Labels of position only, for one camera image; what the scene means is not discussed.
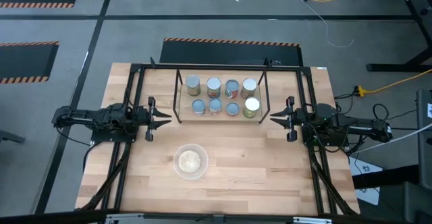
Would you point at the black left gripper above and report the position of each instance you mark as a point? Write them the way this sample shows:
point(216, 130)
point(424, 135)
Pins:
point(151, 133)

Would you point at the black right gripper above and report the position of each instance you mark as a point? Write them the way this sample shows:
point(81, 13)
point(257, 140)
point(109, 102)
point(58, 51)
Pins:
point(291, 134)

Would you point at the peaches can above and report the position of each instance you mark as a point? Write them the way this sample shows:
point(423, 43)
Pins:
point(251, 104)

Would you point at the can with shiny lid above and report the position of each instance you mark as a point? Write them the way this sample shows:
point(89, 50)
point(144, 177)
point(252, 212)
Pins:
point(249, 84)

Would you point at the tall green oranges can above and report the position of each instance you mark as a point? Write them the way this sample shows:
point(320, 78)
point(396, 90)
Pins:
point(193, 82)

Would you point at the diced tomatoes can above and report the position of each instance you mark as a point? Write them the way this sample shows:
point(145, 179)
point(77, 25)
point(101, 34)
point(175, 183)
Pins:
point(215, 105)

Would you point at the mixed fruit can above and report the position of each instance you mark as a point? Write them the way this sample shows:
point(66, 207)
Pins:
point(231, 85)

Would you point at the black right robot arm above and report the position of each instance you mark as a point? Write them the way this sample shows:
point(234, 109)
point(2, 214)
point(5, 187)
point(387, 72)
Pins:
point(357, 129)

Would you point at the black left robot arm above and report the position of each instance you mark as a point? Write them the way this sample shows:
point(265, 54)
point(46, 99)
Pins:
point(101, 117)

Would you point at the heap of rice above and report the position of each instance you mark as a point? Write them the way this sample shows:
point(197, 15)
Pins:
point(189, 161)

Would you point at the white bowl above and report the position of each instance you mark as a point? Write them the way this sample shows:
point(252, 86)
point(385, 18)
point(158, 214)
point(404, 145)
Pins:
point(203, 170)

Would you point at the white printed sheet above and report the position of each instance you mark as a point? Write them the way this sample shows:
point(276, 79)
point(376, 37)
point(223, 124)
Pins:
point(366, 173)

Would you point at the black desk base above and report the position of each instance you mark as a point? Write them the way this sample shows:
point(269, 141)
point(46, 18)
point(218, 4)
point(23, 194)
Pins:
point(398, 67)

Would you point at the grey cabinet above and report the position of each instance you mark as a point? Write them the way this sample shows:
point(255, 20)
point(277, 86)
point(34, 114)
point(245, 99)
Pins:
point(425, 143)

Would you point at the grey furniture leg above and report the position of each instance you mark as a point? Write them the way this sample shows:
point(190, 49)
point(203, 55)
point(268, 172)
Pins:
point(11, 137)

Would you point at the black metal table frame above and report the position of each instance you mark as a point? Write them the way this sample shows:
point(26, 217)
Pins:
point(304, 71)

